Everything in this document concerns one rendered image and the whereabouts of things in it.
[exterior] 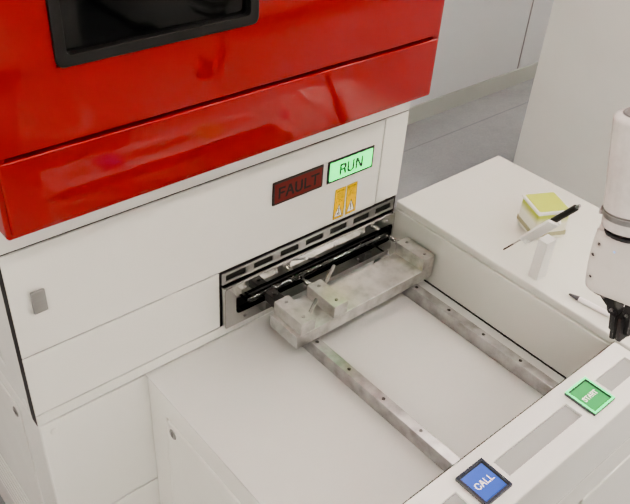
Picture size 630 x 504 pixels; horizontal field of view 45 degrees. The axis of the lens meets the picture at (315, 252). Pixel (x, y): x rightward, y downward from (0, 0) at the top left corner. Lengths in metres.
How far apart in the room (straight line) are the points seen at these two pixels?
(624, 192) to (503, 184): 0.72
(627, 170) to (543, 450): 0.42
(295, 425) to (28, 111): 0.67
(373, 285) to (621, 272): 0.56
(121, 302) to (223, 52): 0.44
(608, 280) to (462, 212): 0.56
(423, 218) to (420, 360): 0.30
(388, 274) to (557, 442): 0.53
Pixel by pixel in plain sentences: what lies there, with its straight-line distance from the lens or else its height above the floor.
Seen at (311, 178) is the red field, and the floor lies 1.10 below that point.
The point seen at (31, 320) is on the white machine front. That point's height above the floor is 1.04.
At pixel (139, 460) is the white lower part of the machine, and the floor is 0.60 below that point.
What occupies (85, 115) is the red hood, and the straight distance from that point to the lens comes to 1.01.
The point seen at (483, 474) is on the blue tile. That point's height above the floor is 0.96.
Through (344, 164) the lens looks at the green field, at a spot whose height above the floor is 1.11.
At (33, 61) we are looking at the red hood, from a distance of 0.96.
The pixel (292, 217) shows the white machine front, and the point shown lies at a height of 1.03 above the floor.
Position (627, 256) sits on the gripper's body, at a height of 1.24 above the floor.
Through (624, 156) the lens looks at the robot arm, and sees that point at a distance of 1.03.
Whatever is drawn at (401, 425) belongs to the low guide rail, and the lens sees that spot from 1.31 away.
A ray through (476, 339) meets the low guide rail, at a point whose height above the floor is 0.84.
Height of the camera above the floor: 1.82
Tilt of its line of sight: 37 degrees down
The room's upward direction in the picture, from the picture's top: 4 degrees clockwise
